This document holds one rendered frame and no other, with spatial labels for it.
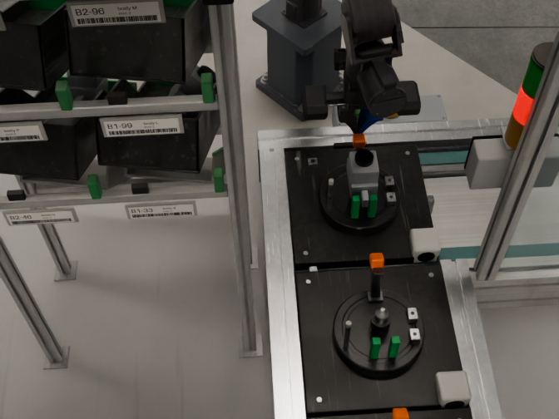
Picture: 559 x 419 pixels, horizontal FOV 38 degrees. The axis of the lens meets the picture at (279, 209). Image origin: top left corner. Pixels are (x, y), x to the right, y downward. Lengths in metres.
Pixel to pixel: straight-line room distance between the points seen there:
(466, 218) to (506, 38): 1.77
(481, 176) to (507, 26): 2.10
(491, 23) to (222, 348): 2.14
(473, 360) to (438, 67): 0.73
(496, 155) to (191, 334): 0.59
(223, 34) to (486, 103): 1.01
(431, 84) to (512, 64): 1.36
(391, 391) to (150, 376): 0.40
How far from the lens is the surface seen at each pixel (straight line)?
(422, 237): 1.35
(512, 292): 1.42
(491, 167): 1.16
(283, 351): 1.28
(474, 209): 1.49
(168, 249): 1.49
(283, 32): 1.55
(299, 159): 1.46
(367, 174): 1.30
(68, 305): 1.47
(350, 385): 1.24
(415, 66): 1.79
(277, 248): 1.37
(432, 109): 1.57
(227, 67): 0.83
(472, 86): 1.77
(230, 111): 0.89
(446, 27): 3.19
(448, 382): 1.24
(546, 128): 1.07
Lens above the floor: 2.11
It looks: 55 degrees down
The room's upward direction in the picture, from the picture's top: 1 degrees counter-clockwise
